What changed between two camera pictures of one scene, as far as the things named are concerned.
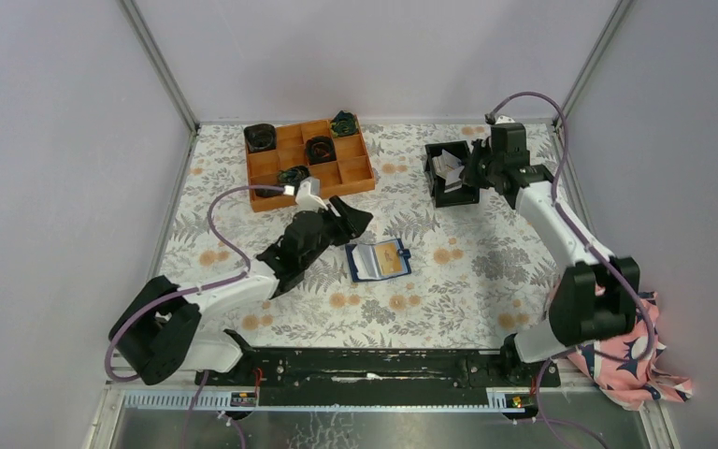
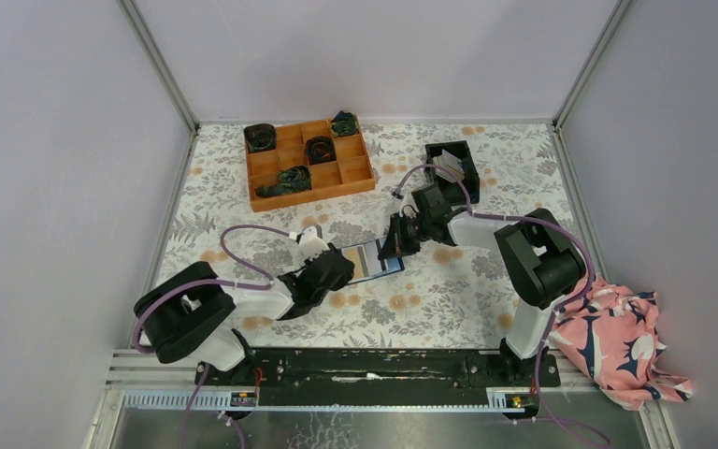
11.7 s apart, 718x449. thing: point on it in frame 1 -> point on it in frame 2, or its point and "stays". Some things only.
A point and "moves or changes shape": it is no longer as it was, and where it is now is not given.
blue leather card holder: x=376 y=260 moves or changes shape
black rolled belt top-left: x=260 y=137 stays
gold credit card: x=388 y=258 -> x=357 y=263
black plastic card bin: x=467 y=194 stays
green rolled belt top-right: x=344 y=124 stays
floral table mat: x=466 y=273 stays
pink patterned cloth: x=624 y=367 stays
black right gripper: x=481 y=148 -> x=395 y=242
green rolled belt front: x=286 y=177 stays
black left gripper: x=351 y=224 -> x=346 y=277
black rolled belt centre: x=320 y=150 stays
